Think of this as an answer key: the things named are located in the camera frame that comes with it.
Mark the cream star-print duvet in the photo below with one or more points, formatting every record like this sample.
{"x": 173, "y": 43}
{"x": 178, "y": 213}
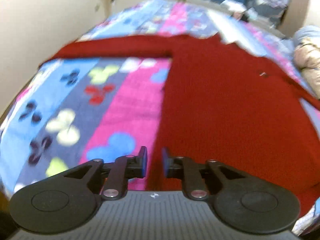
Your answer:
{"x": 306, "y": 58}

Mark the white clothes pile on sill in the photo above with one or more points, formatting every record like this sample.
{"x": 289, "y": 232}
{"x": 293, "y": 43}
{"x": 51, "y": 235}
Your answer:
{"x": 233, "y": 6}

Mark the dark bag on sill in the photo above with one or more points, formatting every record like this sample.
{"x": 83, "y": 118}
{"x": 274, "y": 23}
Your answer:
{"x": 241, "y": 16}

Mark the clear plastic storage bin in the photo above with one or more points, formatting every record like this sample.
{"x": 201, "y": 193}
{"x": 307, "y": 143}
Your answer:
{"x": 274, "y": 10}

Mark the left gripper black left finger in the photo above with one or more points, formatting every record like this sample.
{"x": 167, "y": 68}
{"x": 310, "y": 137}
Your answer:
{"x": 71, "y": 198}

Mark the grey blue pillow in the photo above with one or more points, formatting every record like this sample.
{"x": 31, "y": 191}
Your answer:
{"x": 304, "y": 32}

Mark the red knit sweater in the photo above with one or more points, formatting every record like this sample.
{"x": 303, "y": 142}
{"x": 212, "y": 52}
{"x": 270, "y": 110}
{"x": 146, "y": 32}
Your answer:
{"x": 222, "y": 103}

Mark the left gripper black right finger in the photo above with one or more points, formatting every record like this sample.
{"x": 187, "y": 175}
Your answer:
{"x": 239, "y": 200}

